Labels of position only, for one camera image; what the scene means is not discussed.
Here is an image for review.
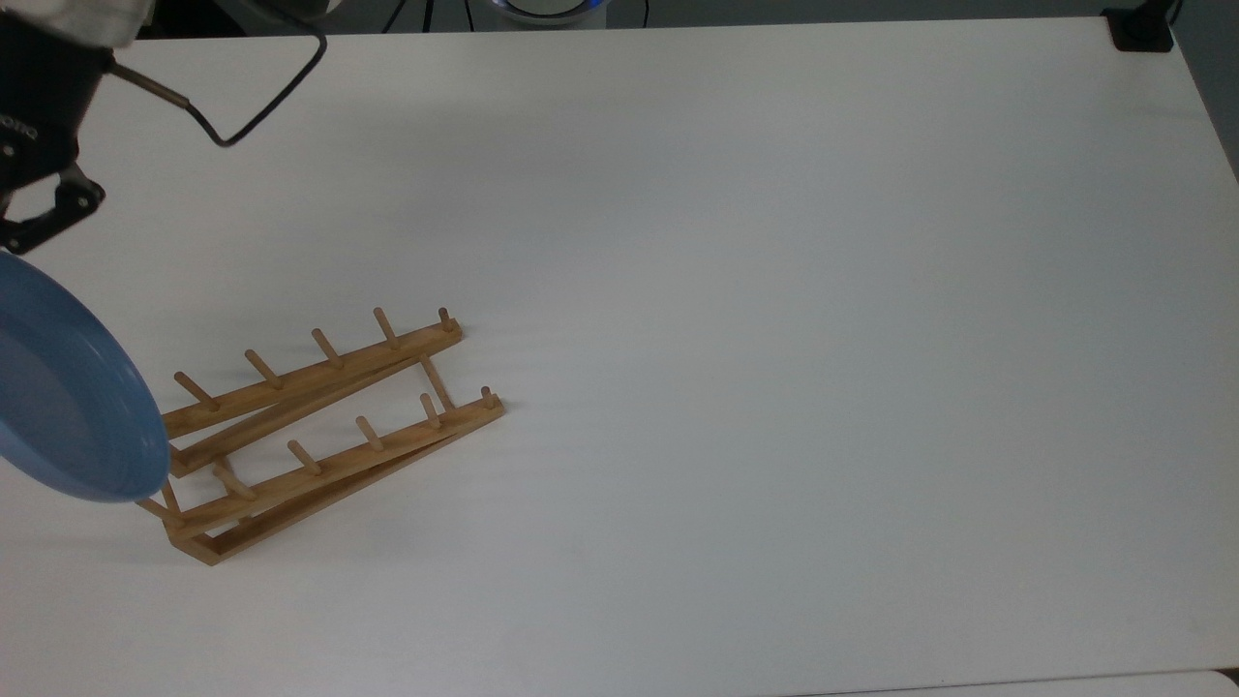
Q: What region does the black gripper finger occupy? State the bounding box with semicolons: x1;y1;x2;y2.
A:
0;163;106;256

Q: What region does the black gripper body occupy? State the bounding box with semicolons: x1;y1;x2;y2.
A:
0;21;113;197

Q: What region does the blue round plate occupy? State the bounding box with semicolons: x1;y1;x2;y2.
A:
0;250;171;504

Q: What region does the wooden plate rack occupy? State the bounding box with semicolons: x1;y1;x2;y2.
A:
136;307;507;568

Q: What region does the black table clamp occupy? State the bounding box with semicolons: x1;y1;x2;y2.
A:
1102;0;1184;53

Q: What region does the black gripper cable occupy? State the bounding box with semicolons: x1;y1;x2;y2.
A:
106;33;329;149

